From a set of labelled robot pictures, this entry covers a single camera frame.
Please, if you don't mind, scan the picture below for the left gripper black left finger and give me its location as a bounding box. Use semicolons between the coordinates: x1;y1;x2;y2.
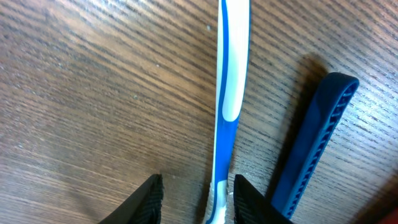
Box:
99;174;164;224

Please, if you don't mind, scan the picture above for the blue white toothbrush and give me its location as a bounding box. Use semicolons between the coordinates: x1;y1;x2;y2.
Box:
203;0;251;224

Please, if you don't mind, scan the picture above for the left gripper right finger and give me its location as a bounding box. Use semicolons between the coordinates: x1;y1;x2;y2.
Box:
233;174;292;224

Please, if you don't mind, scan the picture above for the blue disposable razor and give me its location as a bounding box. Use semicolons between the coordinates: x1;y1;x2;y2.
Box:
271;72;359;219

